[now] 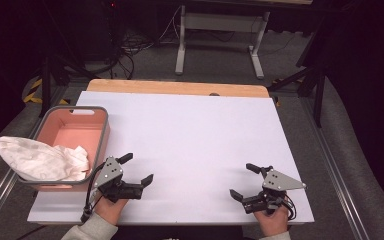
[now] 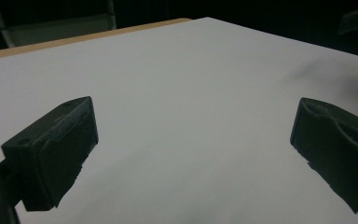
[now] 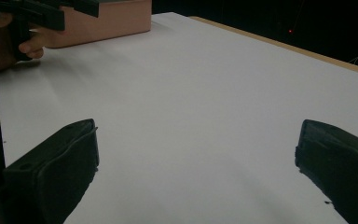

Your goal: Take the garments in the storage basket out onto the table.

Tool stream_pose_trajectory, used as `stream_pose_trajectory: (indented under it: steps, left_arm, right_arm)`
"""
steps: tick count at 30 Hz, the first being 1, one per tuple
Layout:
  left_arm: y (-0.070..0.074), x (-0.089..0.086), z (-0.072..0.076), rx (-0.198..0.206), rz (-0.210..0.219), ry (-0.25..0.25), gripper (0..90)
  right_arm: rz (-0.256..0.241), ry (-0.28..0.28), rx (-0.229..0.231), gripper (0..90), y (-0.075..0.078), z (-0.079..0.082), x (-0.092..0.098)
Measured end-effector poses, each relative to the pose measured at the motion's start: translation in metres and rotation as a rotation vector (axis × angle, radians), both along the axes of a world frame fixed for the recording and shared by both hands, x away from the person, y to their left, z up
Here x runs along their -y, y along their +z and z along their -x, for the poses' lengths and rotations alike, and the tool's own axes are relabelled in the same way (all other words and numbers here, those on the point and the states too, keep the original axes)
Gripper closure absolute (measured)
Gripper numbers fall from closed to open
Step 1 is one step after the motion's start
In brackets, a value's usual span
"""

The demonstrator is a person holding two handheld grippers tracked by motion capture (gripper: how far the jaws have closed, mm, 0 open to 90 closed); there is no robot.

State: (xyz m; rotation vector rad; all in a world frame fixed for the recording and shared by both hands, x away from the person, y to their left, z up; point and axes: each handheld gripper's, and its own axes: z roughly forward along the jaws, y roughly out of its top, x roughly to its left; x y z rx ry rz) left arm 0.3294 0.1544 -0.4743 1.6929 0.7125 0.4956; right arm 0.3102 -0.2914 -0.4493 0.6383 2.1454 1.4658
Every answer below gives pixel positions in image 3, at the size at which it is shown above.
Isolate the cardboard box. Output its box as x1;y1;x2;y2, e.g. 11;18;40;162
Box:
31;0;153;49

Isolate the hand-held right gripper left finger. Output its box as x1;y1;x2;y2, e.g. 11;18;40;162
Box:
0;118;100;224

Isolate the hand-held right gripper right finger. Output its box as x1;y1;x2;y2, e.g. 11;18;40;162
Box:
294;119;358;224

